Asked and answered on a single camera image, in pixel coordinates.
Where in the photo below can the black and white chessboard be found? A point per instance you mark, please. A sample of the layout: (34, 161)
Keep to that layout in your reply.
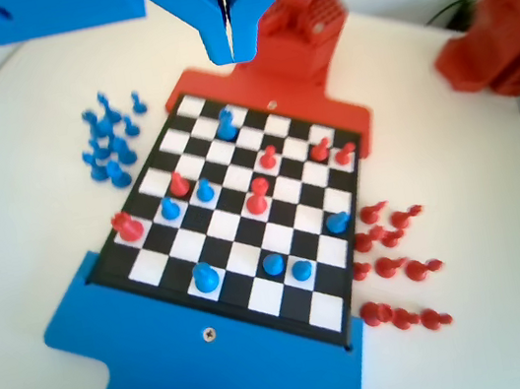
(224, 220)

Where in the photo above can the silver screw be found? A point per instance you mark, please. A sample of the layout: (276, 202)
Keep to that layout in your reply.
(209, 334)
(272, 103)

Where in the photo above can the blue chess knight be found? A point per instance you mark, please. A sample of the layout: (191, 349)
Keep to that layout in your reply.
(118, 174)

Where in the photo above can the red chess rook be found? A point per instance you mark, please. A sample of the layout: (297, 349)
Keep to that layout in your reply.
(374, 313)
(128, 230)

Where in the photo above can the red chess piece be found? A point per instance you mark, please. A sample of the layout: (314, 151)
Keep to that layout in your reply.
(364, 242)
(401, 219)
(370, 214)
(391, 238)
(420, 270)
(387, 266)

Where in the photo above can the red base plate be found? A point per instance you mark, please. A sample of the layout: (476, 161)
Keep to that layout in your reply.
(201, 82)

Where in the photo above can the blue chess piece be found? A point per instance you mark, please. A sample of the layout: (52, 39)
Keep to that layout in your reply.
(121, 150)
(95, 164)
(105, 128)

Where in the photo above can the red chess pawn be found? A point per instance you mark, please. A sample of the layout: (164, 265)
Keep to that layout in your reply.
(266, 159)
(403, 319)
(319, 152)
(433, 320)
(360, 271)
(343, 155)
(179, 185)

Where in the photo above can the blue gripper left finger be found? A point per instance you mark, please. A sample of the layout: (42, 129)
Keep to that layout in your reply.
(59, 8)

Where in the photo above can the blue chess pawn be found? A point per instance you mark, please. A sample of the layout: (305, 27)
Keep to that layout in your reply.
(170, 210)
(203, 191)
(301, 270)
(273, 265)
(139, 103)
(337, 223)
(130, 125)

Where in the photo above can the blue base plate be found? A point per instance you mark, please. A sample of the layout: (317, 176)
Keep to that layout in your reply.
(195, 375)

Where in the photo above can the tall red piece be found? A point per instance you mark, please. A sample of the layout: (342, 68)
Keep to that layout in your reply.
(256, 202)

